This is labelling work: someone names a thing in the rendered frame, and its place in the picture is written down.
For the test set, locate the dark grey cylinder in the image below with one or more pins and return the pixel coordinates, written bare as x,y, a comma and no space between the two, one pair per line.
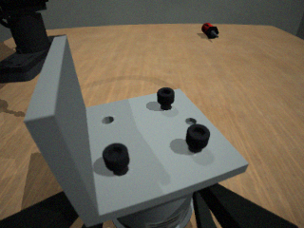
175,213

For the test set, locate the grey l-shaped metal bracket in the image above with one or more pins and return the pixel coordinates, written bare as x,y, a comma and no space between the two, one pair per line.
72,137

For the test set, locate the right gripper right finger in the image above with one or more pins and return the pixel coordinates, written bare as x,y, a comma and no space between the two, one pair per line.
232,210

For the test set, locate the red screwdriver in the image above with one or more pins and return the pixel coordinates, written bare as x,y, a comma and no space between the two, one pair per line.
210,31

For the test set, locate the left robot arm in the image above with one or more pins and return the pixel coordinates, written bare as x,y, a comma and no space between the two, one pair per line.
29,34

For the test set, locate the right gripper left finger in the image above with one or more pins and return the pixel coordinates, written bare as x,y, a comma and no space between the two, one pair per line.
53,212

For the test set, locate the black socket-head screw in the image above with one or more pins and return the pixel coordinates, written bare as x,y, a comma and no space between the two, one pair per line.
197,137
165,97
116,158

